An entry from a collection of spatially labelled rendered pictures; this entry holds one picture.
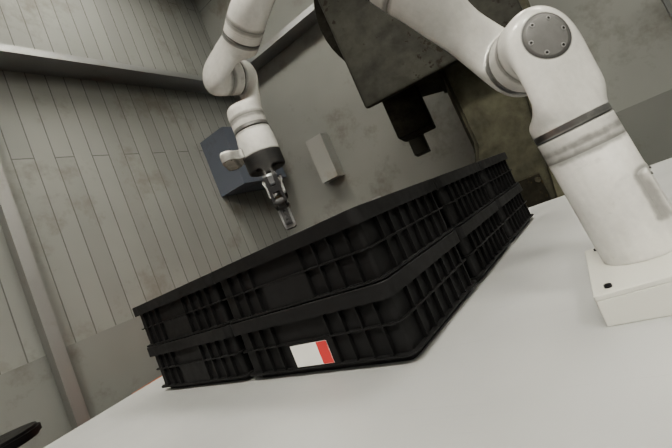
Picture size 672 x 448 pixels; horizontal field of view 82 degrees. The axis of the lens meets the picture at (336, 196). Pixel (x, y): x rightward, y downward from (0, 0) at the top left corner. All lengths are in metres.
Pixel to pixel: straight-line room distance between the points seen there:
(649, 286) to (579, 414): 0.17
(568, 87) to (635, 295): 0.24
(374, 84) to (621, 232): 2.00
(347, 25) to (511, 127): 1.18
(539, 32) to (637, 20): 3.39
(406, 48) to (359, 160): 2.07
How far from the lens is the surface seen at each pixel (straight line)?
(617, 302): 0.52
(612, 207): 0.55
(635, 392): 0.42
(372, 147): 4.21
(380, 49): 2.46
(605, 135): 0.55
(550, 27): 0.56
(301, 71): 4.72
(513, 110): 2.65
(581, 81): 0.56
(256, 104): 0.79
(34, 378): 3.27
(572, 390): 0.43
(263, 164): 0.74
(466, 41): 0.61
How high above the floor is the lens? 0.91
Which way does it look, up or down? 5 degrees up
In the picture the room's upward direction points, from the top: 23 degrees counter-clockwise
